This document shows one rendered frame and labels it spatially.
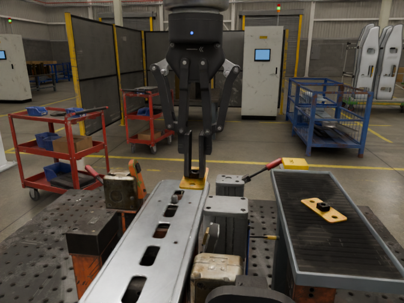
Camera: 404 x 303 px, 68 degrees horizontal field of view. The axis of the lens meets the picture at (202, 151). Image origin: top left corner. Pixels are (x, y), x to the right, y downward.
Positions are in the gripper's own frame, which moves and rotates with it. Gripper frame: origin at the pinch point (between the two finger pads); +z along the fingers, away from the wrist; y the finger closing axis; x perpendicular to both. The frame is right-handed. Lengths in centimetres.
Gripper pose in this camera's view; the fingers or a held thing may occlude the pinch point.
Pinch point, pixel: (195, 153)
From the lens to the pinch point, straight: 47.7
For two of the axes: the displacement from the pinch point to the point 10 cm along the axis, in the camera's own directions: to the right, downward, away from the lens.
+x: -1.1, 3.3, -9.4
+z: -0.1, 9.4, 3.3
